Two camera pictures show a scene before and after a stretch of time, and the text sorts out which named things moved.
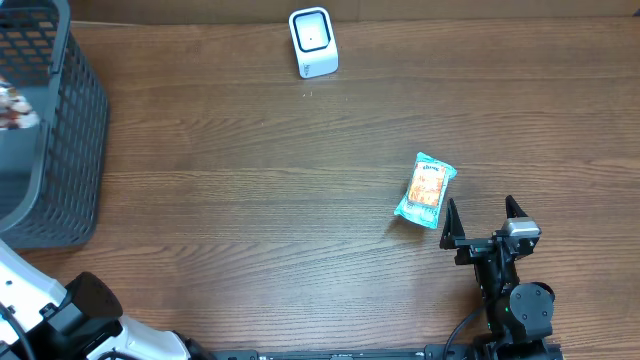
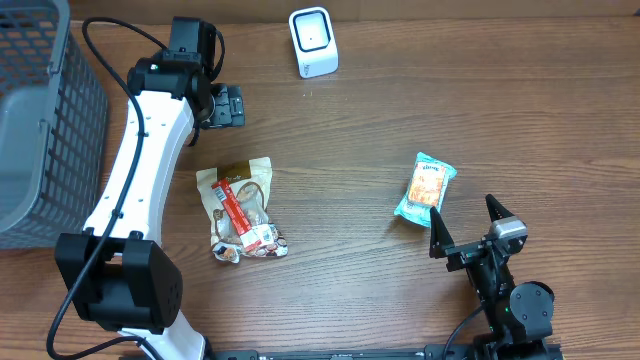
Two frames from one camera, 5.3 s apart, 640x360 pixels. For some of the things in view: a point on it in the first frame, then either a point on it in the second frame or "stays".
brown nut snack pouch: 15,110 -> 251,181
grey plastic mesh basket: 51,173 stays
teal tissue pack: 425,195 stays
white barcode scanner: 314,41 stays
